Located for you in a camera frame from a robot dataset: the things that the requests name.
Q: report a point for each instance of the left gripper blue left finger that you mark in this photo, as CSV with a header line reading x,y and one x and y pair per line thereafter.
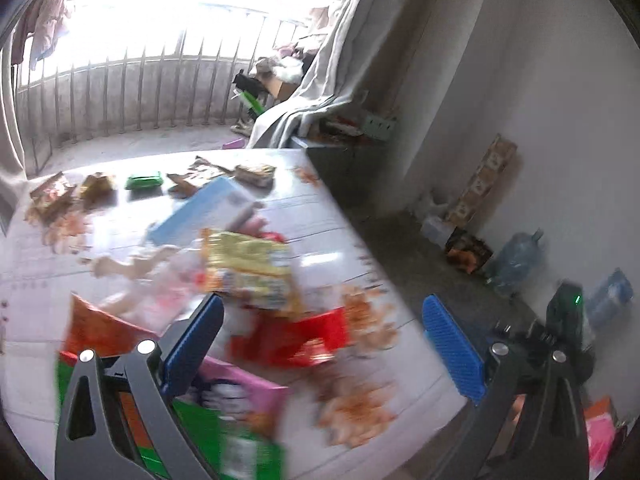
x,y
185,344

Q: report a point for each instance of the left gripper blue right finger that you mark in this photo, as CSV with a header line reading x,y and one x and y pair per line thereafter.
x,y
464,364

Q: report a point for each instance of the green snack bag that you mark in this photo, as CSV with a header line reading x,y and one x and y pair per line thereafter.
x,y
231,448

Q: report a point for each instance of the blue white medicine box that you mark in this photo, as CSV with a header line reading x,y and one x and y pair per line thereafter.
x,y
221,205

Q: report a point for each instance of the white crumpled plastic bag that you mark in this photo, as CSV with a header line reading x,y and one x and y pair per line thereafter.
x,y
164,277

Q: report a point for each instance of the black orange snack box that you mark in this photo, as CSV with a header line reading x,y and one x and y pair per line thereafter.
x,y
466,252

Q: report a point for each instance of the clear water jug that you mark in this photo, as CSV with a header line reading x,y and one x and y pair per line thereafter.
x,y
508,271

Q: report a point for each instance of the yellow gold snack bag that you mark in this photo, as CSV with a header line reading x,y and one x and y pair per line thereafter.
x,y
256,271

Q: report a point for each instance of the red wrapper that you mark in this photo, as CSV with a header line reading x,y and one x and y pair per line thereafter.
x,y
280,342

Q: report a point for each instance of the pink gift bag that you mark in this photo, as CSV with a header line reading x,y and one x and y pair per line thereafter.
x,y
605,430

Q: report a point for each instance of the flattened brown carton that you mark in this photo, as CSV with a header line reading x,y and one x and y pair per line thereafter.
x,y
196,176

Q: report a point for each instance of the green small packet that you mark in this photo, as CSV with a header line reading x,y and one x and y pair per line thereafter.
x,y
135,183

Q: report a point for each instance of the small brown yellow packet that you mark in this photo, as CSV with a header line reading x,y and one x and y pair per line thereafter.
x,y
95,187

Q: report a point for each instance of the brown snack wrapper left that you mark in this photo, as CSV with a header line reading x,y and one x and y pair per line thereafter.
x,y
50,199

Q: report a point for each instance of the tall patterned cardboard box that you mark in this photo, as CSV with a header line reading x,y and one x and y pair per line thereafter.
x,y
491,167

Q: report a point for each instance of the small printed box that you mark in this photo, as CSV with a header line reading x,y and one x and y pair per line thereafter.
x,y
261,177

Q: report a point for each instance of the metal balcony railing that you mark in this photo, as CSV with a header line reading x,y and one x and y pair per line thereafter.
x,y
76,96

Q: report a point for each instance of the cardboard box on balcony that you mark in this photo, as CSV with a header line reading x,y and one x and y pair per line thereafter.
x,y
278,89

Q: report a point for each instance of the grey curtain right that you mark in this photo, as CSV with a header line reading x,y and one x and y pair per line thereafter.
x,y
356,62

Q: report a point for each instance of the hanging pink clothes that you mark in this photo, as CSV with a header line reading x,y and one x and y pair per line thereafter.
x,y
45,22

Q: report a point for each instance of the white wall power strip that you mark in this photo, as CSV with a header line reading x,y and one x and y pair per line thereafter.
x,y
378,128

